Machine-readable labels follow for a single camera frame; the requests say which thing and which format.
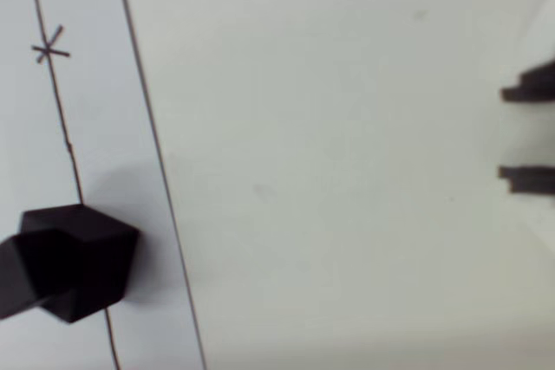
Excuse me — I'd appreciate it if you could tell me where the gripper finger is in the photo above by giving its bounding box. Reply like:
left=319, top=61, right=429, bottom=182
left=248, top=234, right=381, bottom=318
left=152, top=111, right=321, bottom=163
left=500, top=60, right=555, bottom=105
left=498, top=165, right=555, bottom=195

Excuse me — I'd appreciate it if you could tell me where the black cube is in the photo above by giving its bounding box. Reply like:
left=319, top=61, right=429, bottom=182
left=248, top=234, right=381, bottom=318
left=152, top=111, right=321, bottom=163
left=0, top=204, right=140, bottom=324

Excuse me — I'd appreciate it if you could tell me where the white paper sheet with drawn boxes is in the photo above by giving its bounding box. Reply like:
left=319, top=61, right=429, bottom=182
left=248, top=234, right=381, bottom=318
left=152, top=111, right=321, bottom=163
left=0, top=0, right=207, bottom=370

